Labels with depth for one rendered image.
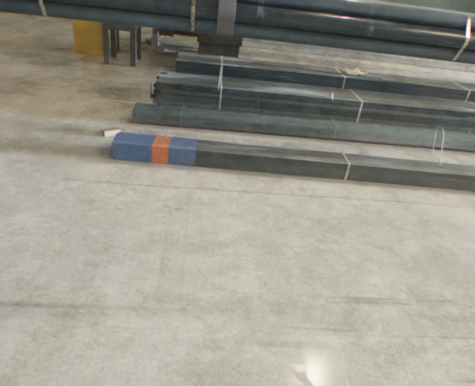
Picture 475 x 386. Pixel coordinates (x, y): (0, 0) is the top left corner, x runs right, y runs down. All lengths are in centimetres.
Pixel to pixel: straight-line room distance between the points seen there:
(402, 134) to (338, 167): 135
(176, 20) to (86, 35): 363
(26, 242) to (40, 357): 88
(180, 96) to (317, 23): 163
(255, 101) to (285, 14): 112
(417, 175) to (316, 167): 95
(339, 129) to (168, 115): 187
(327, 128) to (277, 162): 113
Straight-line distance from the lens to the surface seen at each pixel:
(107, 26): 672
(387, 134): 482
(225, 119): 435
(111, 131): 414
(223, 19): 380
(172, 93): 452
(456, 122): 543
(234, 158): 355
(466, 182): 430
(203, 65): 508
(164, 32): 777
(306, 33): 397
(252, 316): 225
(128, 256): 257
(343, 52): 973
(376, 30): 405
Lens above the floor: 164
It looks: 30 degrees down
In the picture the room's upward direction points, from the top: 7 degrees clockwise
